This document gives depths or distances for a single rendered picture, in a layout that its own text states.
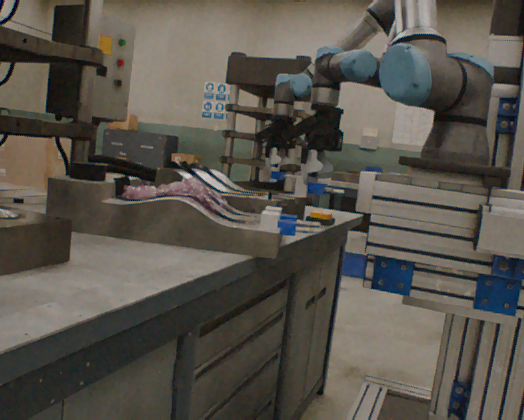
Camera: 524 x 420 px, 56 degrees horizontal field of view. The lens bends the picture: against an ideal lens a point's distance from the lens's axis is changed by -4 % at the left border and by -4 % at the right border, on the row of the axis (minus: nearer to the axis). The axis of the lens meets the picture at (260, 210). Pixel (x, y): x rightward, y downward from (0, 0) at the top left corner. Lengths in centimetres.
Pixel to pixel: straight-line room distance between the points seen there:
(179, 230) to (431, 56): 61
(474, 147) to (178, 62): 806
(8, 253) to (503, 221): 84
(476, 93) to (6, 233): 92
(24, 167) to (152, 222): 428
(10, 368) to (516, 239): 84
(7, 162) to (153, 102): 419
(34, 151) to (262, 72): 244
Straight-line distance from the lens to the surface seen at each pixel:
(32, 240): 81
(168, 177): 146
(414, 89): 104
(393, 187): 114
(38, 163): 520
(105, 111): 206
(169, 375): 96
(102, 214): 110
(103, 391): 80
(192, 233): 105
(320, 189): 134
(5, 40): 165
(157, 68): 916
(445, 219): 113
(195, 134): 867
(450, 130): 114
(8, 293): 71
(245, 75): 559
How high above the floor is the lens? 101
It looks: 7 degrees down
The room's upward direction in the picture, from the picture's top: 7 degrees clockwise
